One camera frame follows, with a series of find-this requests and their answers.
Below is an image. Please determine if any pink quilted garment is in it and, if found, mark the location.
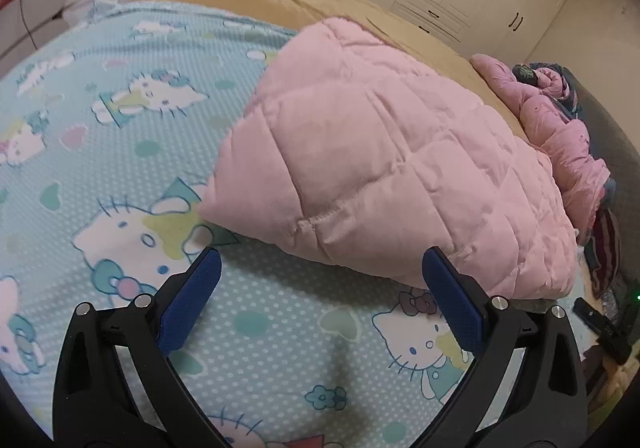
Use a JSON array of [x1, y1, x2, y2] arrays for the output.
[[197, 16, 579, 301]]

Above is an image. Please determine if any striped cloth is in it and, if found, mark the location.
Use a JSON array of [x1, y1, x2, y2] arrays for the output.
[[582, 210, 622, 299]]

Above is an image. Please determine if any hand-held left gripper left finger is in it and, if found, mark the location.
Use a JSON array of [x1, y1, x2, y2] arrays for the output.
[[52, 247, 228, 448]]

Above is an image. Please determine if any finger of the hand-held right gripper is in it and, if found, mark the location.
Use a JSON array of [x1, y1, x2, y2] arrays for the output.
[[573, 298, 610, 329]]

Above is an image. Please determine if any grey headboard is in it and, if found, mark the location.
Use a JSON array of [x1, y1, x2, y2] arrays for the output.
[[570, 72, 640, 279]]

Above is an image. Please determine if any dark blue garment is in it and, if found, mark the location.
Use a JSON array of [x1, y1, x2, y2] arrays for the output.
[[512, 62, 587, 123]]

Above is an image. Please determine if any black cable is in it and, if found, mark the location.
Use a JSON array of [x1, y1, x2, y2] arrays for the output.
[[16, 0, 39, 46]]

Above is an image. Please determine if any pink puffer jacket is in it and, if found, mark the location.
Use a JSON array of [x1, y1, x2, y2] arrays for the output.
[[470, 52, 613, 245]]

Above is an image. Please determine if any blue cartoon cat blanket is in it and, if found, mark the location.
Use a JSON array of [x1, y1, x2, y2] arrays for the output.
[[0, 0, 601, 448]]

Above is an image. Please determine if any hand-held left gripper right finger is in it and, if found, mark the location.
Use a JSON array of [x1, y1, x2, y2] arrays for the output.
[[421, 247, 588, 448]]

